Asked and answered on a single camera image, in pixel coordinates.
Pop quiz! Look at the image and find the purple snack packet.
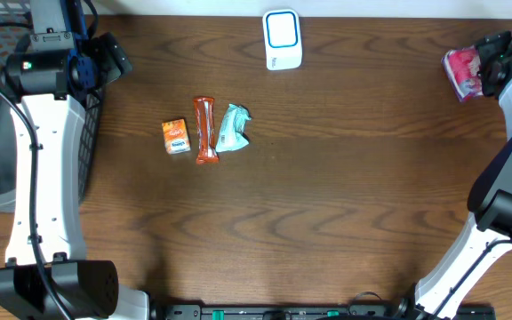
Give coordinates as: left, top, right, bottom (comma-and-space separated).
442, 46, 484, 102

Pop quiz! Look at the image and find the small orange box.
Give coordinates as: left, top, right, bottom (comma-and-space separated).
162, 119, 190, 155

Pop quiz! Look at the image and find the orange red snack bar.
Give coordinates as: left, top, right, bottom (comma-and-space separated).
193, 97, 219, 164

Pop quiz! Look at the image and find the teal snack wrapper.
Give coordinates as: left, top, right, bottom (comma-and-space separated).
216, 104, 252, 153

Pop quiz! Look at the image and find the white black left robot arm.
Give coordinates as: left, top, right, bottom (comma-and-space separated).
0, 1, 155, 319

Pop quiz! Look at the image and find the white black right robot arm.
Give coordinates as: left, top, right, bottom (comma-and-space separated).
396, 31, 512, 319

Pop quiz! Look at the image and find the black left camera cable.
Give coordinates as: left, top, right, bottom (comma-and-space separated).
0, 21, 77, 320

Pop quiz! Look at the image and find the black camera cable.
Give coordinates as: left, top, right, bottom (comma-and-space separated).
433, 237, 512, 320
0, 21, 77, 320

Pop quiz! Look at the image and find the black right camera cable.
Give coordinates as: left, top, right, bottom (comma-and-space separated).
433, 237, 512, 320

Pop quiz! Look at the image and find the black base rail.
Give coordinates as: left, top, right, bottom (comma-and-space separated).
148, 303, 498, 320

